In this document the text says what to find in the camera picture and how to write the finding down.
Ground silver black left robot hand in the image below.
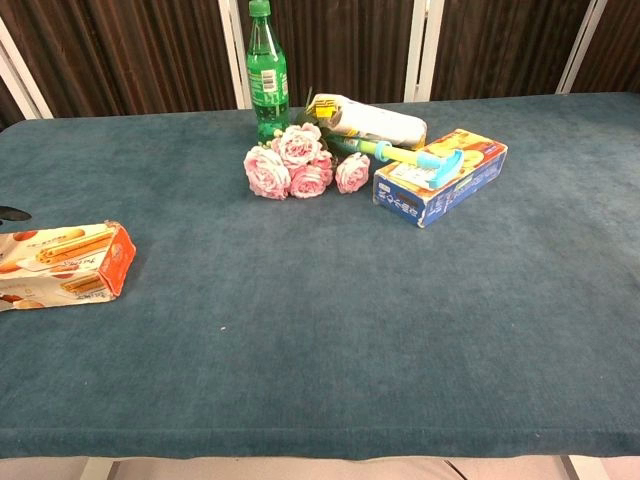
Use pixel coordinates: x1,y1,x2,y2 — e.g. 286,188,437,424
0,204,33,224

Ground orange wafer roll box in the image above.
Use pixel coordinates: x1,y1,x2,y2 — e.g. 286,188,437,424
0,221,137,312

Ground blue yellow snack box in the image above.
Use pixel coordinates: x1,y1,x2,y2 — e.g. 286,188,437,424
372,128,509,229

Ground white table leg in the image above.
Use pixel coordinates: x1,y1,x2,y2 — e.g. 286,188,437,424
79,457,114,480

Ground pink artificial rose bouquet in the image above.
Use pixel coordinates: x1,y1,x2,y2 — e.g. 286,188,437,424
243,87,372,201

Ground green plastic soda bottle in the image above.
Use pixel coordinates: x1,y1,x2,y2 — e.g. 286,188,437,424
246,0,291,144

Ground teal velvet tablecloth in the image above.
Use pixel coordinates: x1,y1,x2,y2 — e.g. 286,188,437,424
0,91,640,460

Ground white plastic wrapped package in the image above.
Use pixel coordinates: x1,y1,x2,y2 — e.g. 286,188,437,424
304,93,428,150

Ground blue green toy razor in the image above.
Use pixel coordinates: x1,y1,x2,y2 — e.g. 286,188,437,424
327,134,471,191

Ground white partition frame post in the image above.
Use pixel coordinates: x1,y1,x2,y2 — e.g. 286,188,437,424
403,0,441,104
555,0,609,95
0,17,54,121
218,0,253,110

